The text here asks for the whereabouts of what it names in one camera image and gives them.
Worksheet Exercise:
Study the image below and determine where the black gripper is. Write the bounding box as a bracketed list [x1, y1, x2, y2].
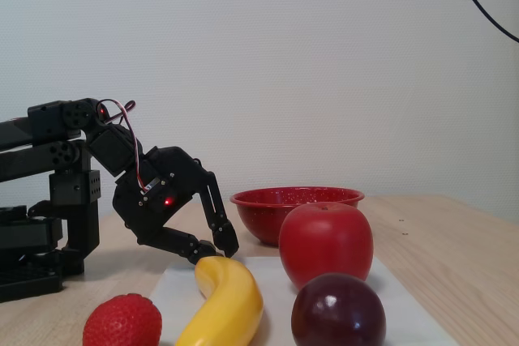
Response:
[111, 145, 240, 268]

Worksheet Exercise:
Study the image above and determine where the yellow toy banana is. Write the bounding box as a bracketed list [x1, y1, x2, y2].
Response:
[174, 255, 264, 346]

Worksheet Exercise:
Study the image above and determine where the red speckled bowl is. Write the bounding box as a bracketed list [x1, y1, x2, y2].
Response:
[229, 186, 365, 247]

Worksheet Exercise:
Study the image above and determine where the red toy strawberry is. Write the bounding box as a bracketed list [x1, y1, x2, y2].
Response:
[82, 293, 163, 346]

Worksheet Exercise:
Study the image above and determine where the red toy apple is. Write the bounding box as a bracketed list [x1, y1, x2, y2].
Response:
[278, 201, 375, 290]

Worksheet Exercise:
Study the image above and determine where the dark purple toy plum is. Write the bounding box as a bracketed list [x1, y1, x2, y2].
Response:
[290, 272, 387, 346]

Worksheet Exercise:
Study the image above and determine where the white paper sheet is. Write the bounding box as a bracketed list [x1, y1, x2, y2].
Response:
[148, 255, 461, 346]

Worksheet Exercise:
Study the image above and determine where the red white servo wire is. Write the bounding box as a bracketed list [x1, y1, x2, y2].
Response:
[97, 98, 153, 193]

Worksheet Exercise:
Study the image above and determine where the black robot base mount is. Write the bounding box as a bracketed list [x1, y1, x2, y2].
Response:
[0, 204, 86, 303]

